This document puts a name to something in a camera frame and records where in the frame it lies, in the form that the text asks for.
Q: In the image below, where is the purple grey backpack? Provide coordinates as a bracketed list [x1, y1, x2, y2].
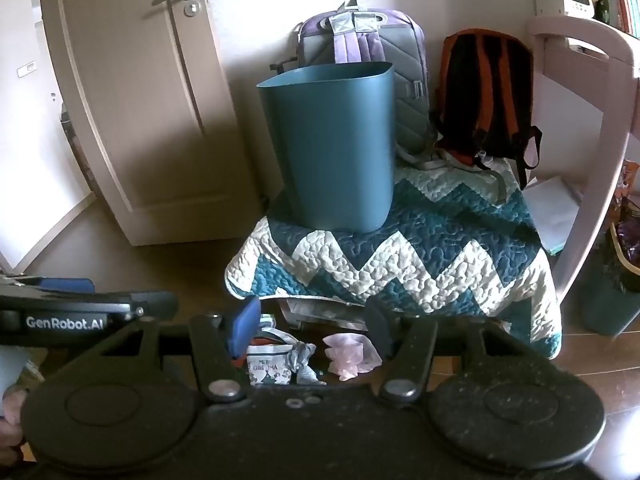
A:
[269, 0, 433, 168]

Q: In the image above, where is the grey crumpled cloth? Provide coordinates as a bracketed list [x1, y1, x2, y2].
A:
[286, 341, 326, 386]

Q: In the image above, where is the teal plastic trash bin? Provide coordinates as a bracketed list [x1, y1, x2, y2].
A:
[257, 62, 396, 233]

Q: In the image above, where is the Merry Christmas gift bag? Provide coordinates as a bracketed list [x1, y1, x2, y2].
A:
[246, 327, 299, 386]

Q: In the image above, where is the person's left hand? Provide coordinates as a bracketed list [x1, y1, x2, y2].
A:
[0, 386, 27, 466]

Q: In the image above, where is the black orange backpack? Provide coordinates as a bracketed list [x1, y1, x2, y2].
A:
[431, 28, 542, 188]

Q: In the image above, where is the teal white zigzag quilt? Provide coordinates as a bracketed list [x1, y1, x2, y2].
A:
[224, 159, 562, 359]

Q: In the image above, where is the pink bed frame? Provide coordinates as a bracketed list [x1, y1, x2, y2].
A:
[527, 15, 639, 299]

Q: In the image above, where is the beige wooden door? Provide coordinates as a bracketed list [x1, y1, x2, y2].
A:
[40, 0, 262, 246]

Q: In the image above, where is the teal storage basket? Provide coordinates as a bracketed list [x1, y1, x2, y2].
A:
[579, 224, 639, 337]

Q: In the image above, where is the pink mesh bath sponge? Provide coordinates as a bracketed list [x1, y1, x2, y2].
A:
[322, 333, 383, 382]

